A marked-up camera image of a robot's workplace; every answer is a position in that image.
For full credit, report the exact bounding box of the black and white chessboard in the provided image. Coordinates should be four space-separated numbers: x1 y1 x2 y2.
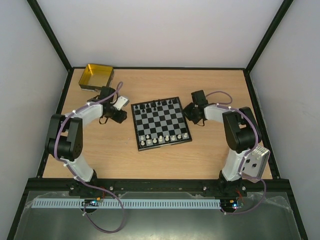
131 96 192 151

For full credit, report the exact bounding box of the grey tray of chess pieces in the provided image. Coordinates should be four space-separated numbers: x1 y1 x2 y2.
241 145 270 183

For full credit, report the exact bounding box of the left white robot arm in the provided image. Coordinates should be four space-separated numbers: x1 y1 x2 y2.
45 82 129 183

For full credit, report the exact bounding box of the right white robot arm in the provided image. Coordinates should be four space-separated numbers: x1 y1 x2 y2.
182 90 262 196

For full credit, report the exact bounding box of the yellow square metal tin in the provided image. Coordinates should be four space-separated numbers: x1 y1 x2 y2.
78 63 114 92

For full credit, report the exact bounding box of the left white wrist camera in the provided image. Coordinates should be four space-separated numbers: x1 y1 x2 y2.
113 96 130 111

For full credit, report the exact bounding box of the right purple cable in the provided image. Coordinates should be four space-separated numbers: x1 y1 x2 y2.
206 90 267 216

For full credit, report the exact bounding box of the purple cable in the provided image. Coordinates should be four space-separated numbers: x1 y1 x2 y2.
206 90 267 216
54 81 126 234

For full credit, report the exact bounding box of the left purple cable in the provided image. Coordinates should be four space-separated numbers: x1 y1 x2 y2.
54 81 126 234

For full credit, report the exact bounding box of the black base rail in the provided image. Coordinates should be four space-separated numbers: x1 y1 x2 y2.
68 177 248 197

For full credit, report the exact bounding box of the light blue slotted cable duct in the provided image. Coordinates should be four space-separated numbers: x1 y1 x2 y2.
31 198 221 210

